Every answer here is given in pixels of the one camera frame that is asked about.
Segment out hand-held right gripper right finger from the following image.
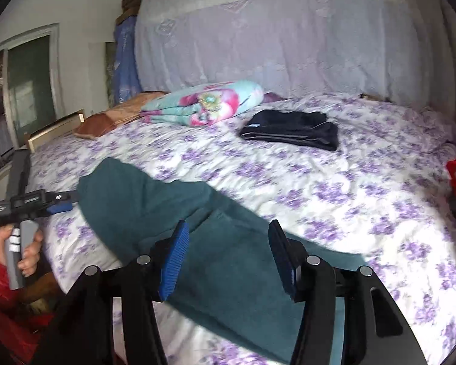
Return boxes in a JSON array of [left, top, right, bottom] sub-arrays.
[[268, 219, 428, 365]]

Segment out purple cloth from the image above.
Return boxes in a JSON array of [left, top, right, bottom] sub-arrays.
[[263, 91, 290, 104]]

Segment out person's left forearm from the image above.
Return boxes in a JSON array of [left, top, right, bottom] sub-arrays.
[[0, 243, 56, 365]]

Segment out white framed green window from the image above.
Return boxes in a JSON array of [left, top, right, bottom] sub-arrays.
[[4, 25, 60, 149]]

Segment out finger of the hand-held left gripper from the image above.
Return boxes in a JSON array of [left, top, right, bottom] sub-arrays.
[[42, 191, 80, 217]]

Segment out person's left hand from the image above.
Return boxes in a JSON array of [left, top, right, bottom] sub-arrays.
[[0, 226, 44, 277]]

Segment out light wooden bed frame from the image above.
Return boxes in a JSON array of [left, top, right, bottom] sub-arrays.
[[26, 109, 85, 153]]

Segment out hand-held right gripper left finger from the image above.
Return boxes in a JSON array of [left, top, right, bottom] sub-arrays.
[[30, 221, 191, 365]]

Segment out white lace cover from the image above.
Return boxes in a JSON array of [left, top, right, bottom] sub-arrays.
[[135, 0, 456, 103]]

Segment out folded black pants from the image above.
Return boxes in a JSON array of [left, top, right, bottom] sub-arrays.
[[239, 109, 340, 152]]

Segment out blue patterned cloth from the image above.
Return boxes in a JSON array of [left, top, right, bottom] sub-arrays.
[[113, 15, 142, 105]]

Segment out brown pillow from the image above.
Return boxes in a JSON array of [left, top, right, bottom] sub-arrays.
[[73, 91, 166, 139]]

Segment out dark wooden furniture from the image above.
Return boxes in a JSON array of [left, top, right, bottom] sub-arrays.
[[115, 0, 150, 26]]

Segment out purple floral bed sheet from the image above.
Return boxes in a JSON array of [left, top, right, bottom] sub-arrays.
[[30, 93, 456, 365]]

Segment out folded colourful floral blanket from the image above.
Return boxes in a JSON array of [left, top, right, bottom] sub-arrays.
[[140, 80, 264, 127]]

